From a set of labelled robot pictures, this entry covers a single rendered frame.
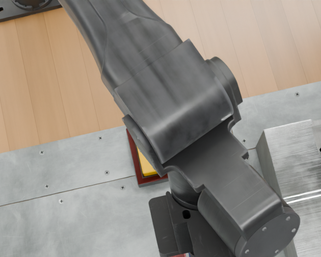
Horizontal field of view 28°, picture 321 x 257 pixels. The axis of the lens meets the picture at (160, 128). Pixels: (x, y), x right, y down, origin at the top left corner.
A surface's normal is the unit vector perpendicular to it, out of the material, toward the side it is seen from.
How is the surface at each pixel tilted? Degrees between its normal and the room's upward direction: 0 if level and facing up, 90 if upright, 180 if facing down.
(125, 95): 11
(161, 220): 27
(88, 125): 0
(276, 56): 0
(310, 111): 0
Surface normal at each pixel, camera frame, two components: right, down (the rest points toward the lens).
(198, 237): -0.13, -0.66
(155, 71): 0.08, -0.10
